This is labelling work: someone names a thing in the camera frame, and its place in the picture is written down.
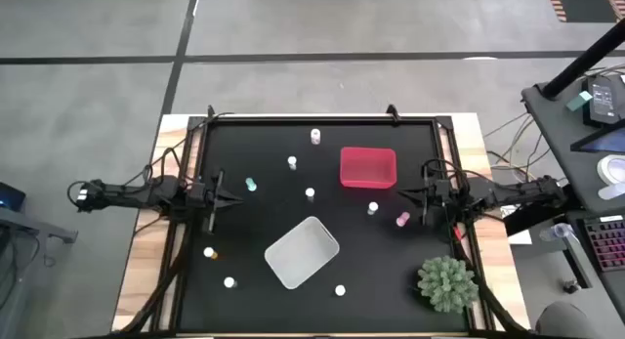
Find dark tablet screen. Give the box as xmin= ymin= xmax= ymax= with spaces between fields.
xmin=569 ymin=127 xmax=625 ymax=153

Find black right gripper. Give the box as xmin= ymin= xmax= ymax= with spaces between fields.
xmin=397 ymin=165 xmax=459 ymax=228

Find striped edge floor mat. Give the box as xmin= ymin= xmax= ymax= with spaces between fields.
xmin=545 ymin=0 xmax=625 ymax=23

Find small teal box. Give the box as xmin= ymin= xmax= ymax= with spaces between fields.
xmin=565 ymin=90 xmax=594 ymax=112

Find white tape roll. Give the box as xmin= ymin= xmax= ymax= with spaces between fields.
xmin=596 ymin=154 xmax=625 ymax=187

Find white paper sheet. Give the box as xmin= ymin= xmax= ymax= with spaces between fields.
xmin=501 ymin=204 xmax=533 ymax=246

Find keyboard with pink backlight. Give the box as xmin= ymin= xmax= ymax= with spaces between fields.
xmin=583 ymin=215 xmax=625 ymax=274

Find white plastic bin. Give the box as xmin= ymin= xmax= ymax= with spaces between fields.
xmin=263 ymin=215 xmax=341 ymax=290

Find person's knee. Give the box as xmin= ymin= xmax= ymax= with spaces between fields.
xmin=535 ymin=301 xmax=596 ymax=339

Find black pole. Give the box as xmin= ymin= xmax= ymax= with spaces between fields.
xmin=541 ymin=19 xmax=625 ymax=100

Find green artificial plant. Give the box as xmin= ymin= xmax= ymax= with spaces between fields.
xmin=417 ymin=255 xmax=480 ymax=315

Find black electronic device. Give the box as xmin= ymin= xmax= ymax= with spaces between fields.
xmin=587 ymin=73 xmax=625 ymax=129

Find pink plastic bin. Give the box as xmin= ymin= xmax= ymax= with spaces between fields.
xmin=339 ymin=146 xmax=397 ymax=190

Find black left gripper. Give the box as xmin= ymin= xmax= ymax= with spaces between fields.
xmin=187 ymin=169 xmax=244 ymax=234

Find black computer tower blue light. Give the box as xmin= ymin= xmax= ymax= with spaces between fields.
xmin=0 ymin=181 xmax=27 ymax=213

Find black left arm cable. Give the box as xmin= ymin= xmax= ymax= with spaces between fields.
xmin=66 ymin=111 xmax=216 ymax=208

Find grey side desk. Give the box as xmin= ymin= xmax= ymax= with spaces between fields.
xmin=521 ymin=60 xmax=625 ymax=301

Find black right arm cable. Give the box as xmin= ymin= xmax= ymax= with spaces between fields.
xmin=422 ymin=157 xmax=494 ymax=193

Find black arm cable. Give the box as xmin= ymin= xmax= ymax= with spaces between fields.
xmin=422 ymin=157 xmax=494 ymax=193
xmin=66 ymin=111 xmax=216 ymax=208

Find floor cables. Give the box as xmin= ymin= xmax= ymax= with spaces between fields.
xmin=482 ymin=111 xmax=556 ymax=184

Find clear plastic bottle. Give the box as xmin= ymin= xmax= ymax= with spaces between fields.
xmin=539 ymin=222 xmax=573 ymax=243

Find grey metal cart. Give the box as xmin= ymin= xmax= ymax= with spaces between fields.
xmin=0 ymin=205 xmax=79 ymax=339

